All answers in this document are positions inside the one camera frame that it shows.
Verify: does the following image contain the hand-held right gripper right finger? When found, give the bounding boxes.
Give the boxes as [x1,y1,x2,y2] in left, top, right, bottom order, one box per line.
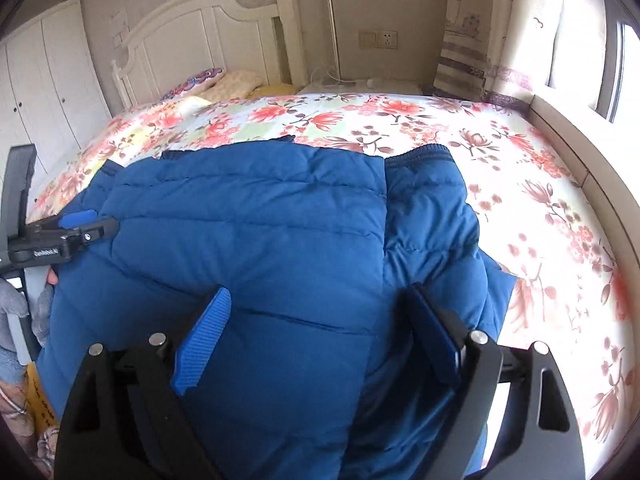
[400,282,586,480]

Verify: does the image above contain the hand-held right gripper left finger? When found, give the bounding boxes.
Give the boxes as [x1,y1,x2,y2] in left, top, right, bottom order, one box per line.
[55,286,232,480]

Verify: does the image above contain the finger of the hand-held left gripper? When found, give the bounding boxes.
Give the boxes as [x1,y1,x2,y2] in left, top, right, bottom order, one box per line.
[27,210,99,234]
[75,217,121,247]

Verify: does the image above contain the blue puffer jacket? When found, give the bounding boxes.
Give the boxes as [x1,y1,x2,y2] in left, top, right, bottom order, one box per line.
[35,135,516,480]

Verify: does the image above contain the person's left hand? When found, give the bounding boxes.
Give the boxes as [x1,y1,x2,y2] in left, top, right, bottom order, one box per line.
[0,267,61,357]

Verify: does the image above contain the white wardrobe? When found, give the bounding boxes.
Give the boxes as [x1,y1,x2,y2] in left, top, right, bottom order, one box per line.
[0,0,113,181]

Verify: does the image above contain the yellow printed bag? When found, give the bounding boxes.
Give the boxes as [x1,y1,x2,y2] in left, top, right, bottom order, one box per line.
[25,362,62,433]

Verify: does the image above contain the floral bed sheet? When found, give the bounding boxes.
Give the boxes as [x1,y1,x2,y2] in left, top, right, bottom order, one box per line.
[25,92,636,471]

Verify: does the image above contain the plaid cloth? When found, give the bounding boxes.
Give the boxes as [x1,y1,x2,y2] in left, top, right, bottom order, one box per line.
[0,379,58,463]

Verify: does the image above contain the purple floral pillow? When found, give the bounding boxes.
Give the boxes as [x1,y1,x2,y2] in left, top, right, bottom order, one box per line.
[160,67,227,101]

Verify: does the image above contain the white wooden headboard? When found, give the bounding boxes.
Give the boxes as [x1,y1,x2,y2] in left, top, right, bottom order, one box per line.
[111,0,308,108]

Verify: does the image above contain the yellow pillow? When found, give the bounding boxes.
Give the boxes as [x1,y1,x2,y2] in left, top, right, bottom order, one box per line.
[249,82,301,99]

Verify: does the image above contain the beige window sill ledge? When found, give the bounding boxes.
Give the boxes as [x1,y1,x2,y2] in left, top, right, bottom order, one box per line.
[525,92,640,261]

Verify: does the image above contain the white nightstand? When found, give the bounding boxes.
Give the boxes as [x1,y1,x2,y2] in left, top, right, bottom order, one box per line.
[297,77,424,97]

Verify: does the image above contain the striped printed curtain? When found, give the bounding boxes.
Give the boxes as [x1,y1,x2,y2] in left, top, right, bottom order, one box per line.
[432,0,566,111]

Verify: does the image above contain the window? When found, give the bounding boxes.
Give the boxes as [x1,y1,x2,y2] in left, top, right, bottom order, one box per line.
[545,0,640,126]

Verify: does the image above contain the white cable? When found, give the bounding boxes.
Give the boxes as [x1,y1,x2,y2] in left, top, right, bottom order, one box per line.
[314,62,342,84]

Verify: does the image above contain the beige wall socket panel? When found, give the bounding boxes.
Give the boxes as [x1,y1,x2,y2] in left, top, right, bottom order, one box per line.
[357,30,400,51]

